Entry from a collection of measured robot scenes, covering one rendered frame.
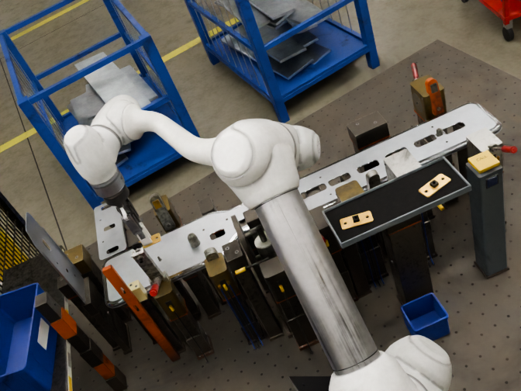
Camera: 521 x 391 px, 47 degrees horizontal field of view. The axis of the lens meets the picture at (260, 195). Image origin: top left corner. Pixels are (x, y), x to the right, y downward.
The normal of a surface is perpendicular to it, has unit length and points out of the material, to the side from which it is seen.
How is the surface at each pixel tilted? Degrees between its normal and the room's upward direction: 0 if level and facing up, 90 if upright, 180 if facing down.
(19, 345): 0
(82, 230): 0
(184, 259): 0
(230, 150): 44
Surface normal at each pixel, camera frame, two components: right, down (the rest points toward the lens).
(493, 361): -0.30, -0.69
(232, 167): -0.47, -0.06
